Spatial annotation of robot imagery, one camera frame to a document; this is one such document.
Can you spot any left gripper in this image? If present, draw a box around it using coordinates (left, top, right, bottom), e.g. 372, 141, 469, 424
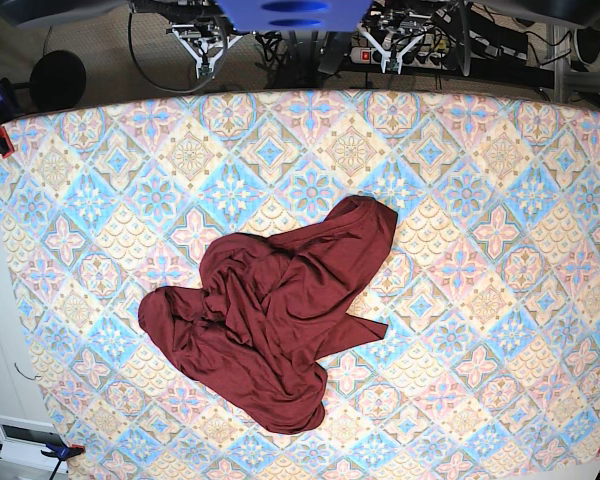
361, 10, 426, 50

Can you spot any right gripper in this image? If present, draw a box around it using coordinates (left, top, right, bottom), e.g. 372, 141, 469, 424
166, 21, 230, 53

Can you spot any dark red t-shirt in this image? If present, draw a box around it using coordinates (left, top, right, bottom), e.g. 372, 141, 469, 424
138, 196, 397, 434

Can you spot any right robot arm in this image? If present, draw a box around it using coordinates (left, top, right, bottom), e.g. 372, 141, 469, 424
0, 0, 241, 56

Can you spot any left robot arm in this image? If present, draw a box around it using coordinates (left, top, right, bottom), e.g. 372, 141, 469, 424
358, 1, 600, 56

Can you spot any white power strip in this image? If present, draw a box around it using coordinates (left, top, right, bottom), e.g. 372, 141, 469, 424
349, 44, 449, 68

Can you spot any black round stool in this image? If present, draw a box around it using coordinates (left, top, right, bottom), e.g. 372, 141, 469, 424
29, 50, 86, 112

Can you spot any black round object top right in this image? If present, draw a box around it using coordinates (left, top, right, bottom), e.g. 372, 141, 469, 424
573, 27, 600, 65

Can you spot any patterned tablecloth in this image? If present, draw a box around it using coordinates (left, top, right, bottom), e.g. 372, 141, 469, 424
0, 91, 600, 479

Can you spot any blue orange clamp lower left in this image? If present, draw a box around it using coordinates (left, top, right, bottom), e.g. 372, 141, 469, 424
0, 441, 85, 479

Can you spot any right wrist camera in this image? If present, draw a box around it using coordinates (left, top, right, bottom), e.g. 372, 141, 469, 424
196, 63, 214, 80

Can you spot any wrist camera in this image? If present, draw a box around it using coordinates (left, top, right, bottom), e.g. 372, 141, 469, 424
384, 59, 402, 75
196, 63, 214, 80

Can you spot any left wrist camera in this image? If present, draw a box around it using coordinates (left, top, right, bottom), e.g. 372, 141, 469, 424
384, 59, 402, 75

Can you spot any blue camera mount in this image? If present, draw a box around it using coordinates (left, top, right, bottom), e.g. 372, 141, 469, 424
216, 0, 372, 32

